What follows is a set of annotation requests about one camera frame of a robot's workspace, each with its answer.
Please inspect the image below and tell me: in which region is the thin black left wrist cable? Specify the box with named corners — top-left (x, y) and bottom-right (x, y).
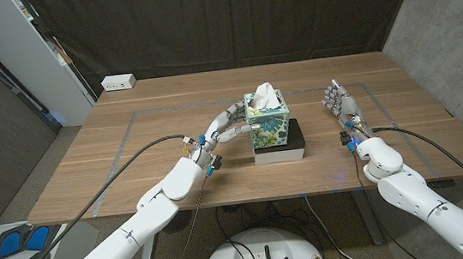
top-left (149, 174), bottom-right (219, 259)

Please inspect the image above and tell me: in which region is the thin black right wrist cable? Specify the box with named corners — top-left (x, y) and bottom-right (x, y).
top-left (352, 142), bottom-right (430, 259)

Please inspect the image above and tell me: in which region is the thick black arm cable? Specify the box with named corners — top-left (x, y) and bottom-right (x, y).
top-left (370, 117), bottom-right (463, 222)
top-left (0, 132), bottom-right (201, 259)

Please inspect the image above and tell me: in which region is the black backdrop curtain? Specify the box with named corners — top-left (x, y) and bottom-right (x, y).
top-left (23, 0), bottom-right (435, 104)

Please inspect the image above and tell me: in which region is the white floor cable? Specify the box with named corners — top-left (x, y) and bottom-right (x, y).
top-left (302, 188), bottom-right (374, 259)

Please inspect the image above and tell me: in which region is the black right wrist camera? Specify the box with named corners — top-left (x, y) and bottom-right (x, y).
top-left (339, 130), bottom-right (353, 148)

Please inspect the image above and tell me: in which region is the black foam block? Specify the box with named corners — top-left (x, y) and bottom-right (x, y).
top-left (250, 117), bottom-right (307, 155)

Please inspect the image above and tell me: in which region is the teal floral tissue box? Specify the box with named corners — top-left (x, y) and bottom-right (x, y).
top-left (243, 87), bottom-right (293, 151)

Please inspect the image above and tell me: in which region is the grey table leg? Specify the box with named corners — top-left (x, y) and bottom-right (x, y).
top-left (136, 232), bottom-right (159, 259)
top-left (349, 186), bottom-right (386, 249)

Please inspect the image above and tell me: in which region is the white cabinet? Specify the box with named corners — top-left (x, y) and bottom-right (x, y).
top-left (0, 0), bottom-right (100, 135)

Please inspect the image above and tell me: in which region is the white power strip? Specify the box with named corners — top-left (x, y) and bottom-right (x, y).
top-left (99, 72), bottom-right (137, 93)

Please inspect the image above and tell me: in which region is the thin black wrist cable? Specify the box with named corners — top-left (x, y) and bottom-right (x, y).
top-left (352, 142), bottom-right (430, 259)
top-left (149, 174), bottom-right (219, 259)

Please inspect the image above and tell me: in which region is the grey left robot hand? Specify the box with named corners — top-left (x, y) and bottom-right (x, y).
top-left (184, 98), bottom-right (266, 170)

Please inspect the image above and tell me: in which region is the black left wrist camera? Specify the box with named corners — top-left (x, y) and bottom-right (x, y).
top-left (210, 154), bottom-right (225, 171)

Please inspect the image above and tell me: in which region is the white tissue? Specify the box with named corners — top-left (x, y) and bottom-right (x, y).
top-left (248, 81), bottom-right (282, 112)

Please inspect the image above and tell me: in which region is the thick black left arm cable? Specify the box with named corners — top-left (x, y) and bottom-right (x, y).
top-left (0, 132), bottom-right (201, 259)

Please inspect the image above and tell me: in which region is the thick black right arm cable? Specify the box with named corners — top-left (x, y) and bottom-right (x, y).
top-left (370, 117), bottom-right (463, 222)

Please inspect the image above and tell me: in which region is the black round disc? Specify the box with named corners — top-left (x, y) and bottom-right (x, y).
top-left (160, 208), bottom-right (195, 235)

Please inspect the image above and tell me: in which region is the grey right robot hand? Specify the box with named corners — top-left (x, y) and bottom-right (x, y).
top-left (319, 75), bottom-right (375, 146)

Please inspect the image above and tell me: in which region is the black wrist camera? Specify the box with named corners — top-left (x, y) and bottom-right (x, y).
top-left (210, 154), bottom-right (225, 171)
top-left (339, 130), bottom-right (353, 148)

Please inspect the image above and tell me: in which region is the blue foot pedal unit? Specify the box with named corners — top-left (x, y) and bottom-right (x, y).
top-left (0, 222), bottom-right (64, 259)

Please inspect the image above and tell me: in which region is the black floor cable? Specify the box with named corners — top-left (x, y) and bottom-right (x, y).
top-left (213, 203), bottom-right (258, 259)

